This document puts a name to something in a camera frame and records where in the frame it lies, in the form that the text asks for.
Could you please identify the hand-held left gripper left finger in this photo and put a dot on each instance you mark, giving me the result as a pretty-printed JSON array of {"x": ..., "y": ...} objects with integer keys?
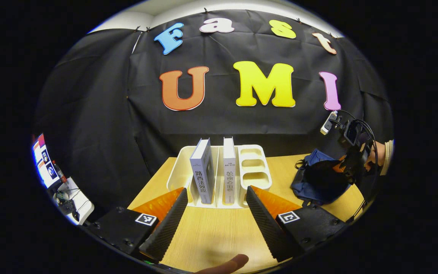
[{"x": 167, "y": 228}]

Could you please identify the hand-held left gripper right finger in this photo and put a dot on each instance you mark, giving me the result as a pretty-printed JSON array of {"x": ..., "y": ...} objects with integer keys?
[{"x": 264, "y": 224}]

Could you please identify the blue schoolbag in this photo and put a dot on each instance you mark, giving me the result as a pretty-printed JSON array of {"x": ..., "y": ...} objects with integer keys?
[{"x": 318, "y": 182}]

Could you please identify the white plastic bookshelf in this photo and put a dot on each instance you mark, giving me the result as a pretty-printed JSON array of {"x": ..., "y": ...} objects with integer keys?
[{"x": 255, "y": 167}]

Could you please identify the grey cover book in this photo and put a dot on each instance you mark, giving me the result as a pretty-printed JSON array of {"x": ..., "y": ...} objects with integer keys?
[{"x": 203, "y": 175}]

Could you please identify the white cover book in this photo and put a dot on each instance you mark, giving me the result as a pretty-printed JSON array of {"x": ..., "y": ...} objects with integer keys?
[{"x": 229, "y": 171}]

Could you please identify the white desk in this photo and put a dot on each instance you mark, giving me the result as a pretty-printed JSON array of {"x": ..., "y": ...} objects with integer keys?
[{"x": 80, "y": 201}]

